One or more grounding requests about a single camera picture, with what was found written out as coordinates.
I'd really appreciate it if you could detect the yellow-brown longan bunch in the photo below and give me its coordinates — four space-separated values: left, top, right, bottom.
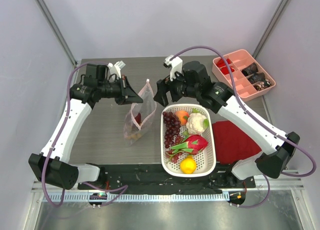
124 132 142 141

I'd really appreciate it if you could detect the dark patterned cup upper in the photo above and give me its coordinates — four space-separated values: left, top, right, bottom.
241 62 259 77

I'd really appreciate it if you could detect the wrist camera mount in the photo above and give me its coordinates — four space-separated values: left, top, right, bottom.
163 55 183 81
107 61 126 80

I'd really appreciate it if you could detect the red pieces upper compartment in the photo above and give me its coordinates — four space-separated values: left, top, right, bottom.
216 58 232 68

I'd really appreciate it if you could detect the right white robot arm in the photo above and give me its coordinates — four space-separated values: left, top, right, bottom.
154 60 300 187

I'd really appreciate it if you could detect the yellow lemon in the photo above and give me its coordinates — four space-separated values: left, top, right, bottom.
180 155 197 174

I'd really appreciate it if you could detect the orange peach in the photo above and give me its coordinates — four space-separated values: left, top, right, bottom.
174 110 190 126

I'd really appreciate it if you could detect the pink divided tray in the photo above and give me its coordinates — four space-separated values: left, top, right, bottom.
212 49 276 102

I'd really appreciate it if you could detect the red cloth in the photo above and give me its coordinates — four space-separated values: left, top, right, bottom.
212 121 262 164

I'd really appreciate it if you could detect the white slotted cable duct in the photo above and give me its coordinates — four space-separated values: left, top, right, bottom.
42 192 230 202

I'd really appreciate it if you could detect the purple cable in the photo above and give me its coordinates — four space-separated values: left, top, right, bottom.
41 62 129 207
169 46 318 208

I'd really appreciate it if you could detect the aluminium frame post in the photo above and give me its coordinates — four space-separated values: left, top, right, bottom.
252 0 291 59
35 0 77 66

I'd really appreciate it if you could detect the dark patterned cup lower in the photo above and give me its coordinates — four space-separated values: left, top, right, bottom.
248 73 272 91

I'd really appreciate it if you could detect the dark red apple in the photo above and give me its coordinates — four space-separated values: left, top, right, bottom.
134 113 142 125

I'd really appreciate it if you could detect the red grape bunch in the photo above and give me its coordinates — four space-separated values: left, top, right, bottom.
165 150 185 163

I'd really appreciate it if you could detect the dark purple grape bunch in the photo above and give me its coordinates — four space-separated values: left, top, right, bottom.
162 112 182 149

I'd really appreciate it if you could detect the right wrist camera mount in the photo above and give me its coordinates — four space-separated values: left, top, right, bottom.
163 55 183 81

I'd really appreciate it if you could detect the pink dragon fruit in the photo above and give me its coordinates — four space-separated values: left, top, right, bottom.
170 135 208 155

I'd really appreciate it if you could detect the clear pink-dotted zip bag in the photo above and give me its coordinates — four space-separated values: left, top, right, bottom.
123 79 157 145

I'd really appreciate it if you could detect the white perforated plastic basket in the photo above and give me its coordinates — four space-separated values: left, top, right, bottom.
160 104 216 177

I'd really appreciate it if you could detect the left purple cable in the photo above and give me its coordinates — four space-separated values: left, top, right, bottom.
41 62 129 207

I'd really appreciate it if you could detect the left aluminium frame post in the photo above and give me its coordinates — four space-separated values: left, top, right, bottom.
35 0 77 66

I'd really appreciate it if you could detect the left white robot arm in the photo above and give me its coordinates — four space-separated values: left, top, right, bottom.
28 61 143 190

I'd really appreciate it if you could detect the dark patterned cup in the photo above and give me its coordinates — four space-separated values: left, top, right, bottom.
241 62 259 77
248 73 272 91

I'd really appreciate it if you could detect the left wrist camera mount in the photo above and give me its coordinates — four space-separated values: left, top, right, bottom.
107 61 126 80

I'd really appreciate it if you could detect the white cauliflower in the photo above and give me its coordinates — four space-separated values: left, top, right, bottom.
185 109 209 135

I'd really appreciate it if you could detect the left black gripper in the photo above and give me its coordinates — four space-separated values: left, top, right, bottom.
98 75 143 105

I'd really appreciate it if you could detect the right aluminium frame post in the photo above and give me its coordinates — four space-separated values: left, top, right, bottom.
252 0 291 59

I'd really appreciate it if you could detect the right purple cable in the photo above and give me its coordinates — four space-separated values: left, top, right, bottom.
169 46 318 208

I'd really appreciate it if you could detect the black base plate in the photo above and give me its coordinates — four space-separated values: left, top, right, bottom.
90 163 256 195

